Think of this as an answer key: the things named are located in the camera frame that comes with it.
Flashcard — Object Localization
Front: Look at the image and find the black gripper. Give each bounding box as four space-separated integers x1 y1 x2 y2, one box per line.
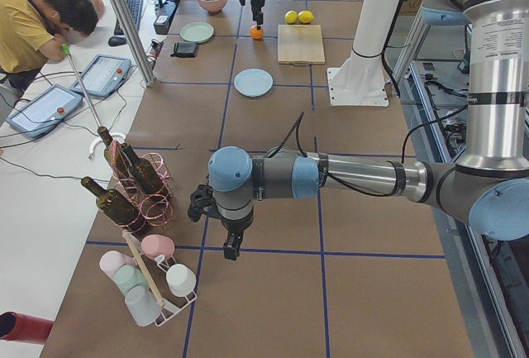
187 184 244 260
239 0 265 30

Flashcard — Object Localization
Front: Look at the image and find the orange mandarin fruit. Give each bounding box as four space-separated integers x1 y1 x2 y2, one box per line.
250 25 264 41

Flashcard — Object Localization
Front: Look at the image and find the light blue plate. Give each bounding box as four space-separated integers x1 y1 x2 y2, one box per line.
233 69 274 98

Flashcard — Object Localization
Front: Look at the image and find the pale green plate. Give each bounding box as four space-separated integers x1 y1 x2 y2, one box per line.
180 21 215 44

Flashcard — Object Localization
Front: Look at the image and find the yellow lemon far side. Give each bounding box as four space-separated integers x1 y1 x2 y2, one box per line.
284 10 298 25

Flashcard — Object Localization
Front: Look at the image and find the wooden cutting board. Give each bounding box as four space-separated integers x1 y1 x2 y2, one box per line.
278 25 326 65

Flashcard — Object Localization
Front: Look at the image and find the yellow lemon near board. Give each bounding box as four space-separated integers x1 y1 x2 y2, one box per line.
298 10 314 24

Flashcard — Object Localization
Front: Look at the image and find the white cup right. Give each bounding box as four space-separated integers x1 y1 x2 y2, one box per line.
166 264 197 297

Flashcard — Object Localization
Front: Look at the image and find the dark grey folded cloth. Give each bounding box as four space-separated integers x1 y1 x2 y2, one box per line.
170 41 198 58

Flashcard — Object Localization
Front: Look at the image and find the light grey cup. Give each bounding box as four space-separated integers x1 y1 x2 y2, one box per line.
125 285 162 327

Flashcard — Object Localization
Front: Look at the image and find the mint green cup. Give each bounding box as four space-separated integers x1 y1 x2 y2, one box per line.
112 265 148 295

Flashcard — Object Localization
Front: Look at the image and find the dark green wine bottle middle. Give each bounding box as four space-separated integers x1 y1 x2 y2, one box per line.
121 143 170 202

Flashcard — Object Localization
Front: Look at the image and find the dark green wine bottle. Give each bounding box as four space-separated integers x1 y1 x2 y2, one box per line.
81 176 150 238
121 143 170 202
98 126 129 179

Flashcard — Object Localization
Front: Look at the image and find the pink cup left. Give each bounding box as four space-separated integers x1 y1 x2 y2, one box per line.
99 251 136 280

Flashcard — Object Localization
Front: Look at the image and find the black keyboard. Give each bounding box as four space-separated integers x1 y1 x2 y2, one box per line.
112 0 145 37

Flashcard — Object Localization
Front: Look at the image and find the dark green wine bottle front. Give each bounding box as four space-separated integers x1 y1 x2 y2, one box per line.
81 176 150 238

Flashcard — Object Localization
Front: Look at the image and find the black computer mouse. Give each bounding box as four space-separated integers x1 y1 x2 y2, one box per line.
107 36 127 47

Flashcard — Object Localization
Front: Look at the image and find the dark green wine bottle back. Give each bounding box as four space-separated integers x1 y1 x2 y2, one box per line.
98 126 129 179

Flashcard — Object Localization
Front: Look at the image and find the teach pendant tablet far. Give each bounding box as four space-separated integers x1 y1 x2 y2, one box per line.
80 54 131 98

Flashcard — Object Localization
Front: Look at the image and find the teach pendant tablet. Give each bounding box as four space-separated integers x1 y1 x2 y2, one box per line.
7 84 82 138
80 54 131 98

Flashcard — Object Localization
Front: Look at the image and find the person in yellow shirt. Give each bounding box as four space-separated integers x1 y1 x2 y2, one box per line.
1 0 105 97

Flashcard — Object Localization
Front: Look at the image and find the teach pendant tablet near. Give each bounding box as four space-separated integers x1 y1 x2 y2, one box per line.
7 84 82 138

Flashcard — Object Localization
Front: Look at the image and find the red cylinder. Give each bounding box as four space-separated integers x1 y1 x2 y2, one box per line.
1 312 55 345

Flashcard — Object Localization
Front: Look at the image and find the wooden rack handle stick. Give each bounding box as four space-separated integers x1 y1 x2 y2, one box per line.
122 232 164 308

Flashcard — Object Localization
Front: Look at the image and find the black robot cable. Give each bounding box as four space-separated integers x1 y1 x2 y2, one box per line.
264 112 468 198

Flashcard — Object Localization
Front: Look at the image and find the copper wire bottle rack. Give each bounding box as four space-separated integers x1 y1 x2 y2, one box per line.
104 140 174 230

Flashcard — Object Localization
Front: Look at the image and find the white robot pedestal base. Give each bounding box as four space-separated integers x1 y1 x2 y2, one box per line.
327 0 401 107

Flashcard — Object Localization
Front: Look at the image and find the white ring holder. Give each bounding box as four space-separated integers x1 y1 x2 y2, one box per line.
88 132 126 160

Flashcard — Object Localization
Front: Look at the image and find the aluminium frame post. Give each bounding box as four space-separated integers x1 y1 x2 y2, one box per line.
110 0 155 87

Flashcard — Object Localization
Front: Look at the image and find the metal rod green handle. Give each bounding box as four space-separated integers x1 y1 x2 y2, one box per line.
61 44 102 127

